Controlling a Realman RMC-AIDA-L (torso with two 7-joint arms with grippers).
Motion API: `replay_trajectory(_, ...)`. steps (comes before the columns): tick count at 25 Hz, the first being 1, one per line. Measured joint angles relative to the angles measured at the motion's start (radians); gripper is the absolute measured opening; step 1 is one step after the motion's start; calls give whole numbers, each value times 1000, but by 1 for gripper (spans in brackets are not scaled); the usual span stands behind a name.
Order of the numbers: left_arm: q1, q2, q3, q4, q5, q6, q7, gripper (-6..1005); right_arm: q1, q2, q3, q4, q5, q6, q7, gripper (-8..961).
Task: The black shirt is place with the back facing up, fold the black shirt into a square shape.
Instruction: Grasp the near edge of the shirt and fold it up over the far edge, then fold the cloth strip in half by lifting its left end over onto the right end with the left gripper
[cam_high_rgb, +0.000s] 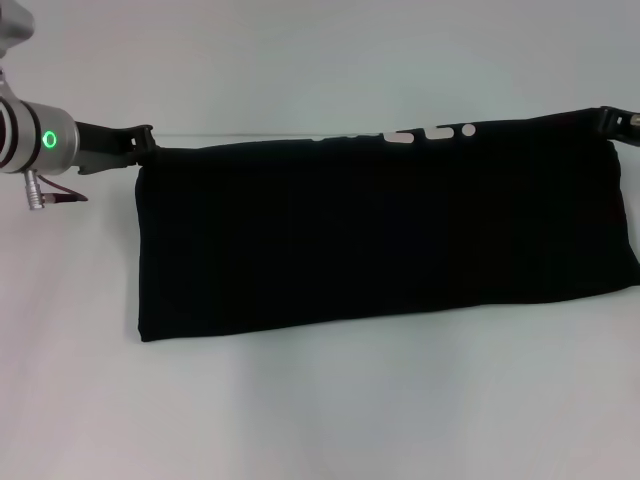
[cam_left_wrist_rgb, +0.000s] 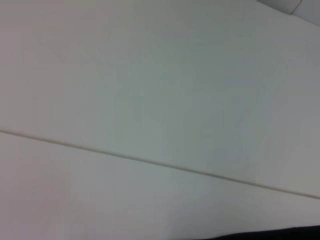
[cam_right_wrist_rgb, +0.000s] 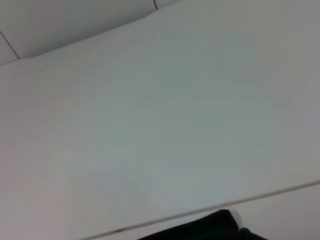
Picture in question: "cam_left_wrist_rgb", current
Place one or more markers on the black t-shirt with white print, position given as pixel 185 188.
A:
pixel 287 235

